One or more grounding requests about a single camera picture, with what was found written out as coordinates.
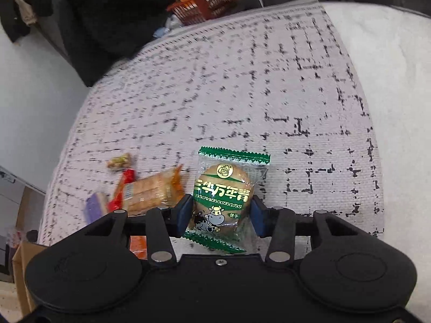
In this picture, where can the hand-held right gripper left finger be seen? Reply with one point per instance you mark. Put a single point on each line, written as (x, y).
(183, 213)

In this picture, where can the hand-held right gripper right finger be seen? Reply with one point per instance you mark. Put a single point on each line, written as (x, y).
(257, 218)

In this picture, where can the green cookie packet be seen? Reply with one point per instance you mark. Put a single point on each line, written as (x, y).
(222, 188)

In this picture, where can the small red snack packet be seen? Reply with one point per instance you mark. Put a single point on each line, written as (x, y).
(123, 185)

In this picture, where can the clear nut bar packet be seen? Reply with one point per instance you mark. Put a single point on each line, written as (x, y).
(119, 161)

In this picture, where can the brown cardboard box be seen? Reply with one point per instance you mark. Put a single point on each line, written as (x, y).
(25, 276)

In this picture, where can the orange cracker packet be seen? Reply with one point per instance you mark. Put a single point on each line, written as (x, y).
(151, 188)

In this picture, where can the long purple snack packet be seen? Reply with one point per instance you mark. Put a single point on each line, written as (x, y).
(96, 207)

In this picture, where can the light blue clothes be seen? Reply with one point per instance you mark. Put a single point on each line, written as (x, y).
(161, 31)

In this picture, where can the black jacket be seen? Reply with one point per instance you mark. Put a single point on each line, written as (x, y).
(111, 23)

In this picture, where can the red plastic basket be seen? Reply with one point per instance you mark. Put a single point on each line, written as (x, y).
(202, 6)

